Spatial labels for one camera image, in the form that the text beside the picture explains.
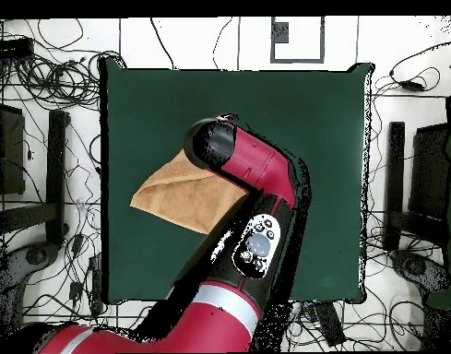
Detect black flat panel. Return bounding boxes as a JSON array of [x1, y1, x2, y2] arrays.
[[408, 123, 451, 222], [0, 101, 26, 195]]

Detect grey square floor frame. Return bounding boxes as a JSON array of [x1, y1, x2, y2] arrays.
[[269, 16, 326, 65]]

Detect small black power adapter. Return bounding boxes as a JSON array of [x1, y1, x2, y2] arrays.
[[70, 233, 86, 256], [68, 281, 85, 301]]

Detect dark wheeled stand foot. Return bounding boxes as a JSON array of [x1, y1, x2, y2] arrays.
[[389, 249, 451, 300], [0, 241, 62, 353]]

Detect long black power strip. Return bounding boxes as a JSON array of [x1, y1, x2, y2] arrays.
[[89, 254, 105, 315]]

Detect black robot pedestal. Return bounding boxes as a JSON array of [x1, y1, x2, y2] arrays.
[[283, 300, 347, 349]]

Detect dark green table cloth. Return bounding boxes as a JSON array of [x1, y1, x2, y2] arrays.
[[99, 56, 375, 305]]

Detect tangled black cables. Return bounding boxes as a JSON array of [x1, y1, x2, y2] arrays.
[[0, 18, 128, 112]]

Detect black metal stand base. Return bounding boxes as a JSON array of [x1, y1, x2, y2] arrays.
[[0, 109, 71, 246], [382, 121, 451, 253]]

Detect tan terry towel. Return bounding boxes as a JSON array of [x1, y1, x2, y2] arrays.
[[129, 147, 248, 236]]

